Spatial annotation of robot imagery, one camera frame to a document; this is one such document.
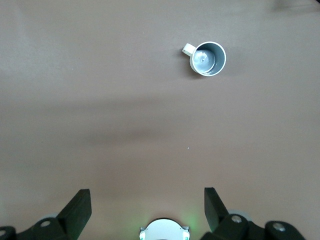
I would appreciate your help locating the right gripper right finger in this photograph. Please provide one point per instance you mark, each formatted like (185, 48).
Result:
(217, 215)

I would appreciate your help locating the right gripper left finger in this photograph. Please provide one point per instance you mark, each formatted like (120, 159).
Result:
(72, 212)

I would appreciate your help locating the brown table mat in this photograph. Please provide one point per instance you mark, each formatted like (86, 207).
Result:
(100, 87)

